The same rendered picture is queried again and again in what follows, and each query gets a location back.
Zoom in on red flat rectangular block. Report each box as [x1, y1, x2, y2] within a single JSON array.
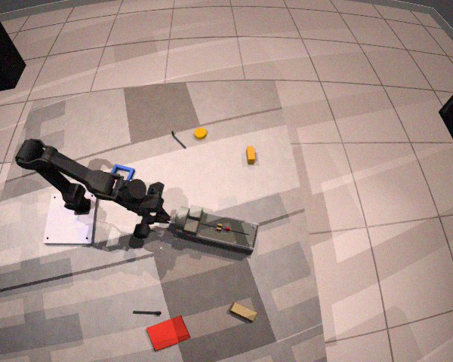
[[147, 315, 190, 350]]

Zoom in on short yellow cylinder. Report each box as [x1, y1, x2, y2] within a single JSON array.
[[195, 127, 206, 140]]

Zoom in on blue c-clamp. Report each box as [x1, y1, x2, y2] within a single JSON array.
[[111, 164, 135, 181]]

